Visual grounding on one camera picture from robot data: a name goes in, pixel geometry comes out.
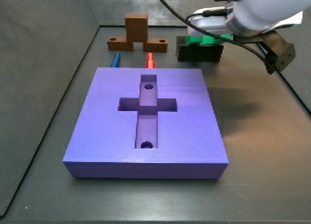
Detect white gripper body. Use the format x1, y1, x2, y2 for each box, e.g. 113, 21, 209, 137
186, 6, 231, 36

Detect red peg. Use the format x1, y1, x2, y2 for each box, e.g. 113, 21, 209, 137
146, 53, 157, 68

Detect brown T-shaped block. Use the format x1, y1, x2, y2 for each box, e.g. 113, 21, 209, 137
107, 14, 169, 53

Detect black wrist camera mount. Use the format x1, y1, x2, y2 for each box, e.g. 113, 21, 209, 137
235, 31, 296, 74

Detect black cable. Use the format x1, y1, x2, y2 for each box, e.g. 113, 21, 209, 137
151, 0, 278, 76

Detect purple board with cross slot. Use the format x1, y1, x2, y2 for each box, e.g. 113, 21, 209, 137
63, 67, 229, 178

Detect green U-shaped block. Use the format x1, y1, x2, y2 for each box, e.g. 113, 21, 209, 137
185, 36, 225, 46

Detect blue peg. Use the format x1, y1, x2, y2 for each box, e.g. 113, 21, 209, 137
111, 53, 121, 67

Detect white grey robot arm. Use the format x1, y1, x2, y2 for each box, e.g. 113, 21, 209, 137
190, 0, 311, 37

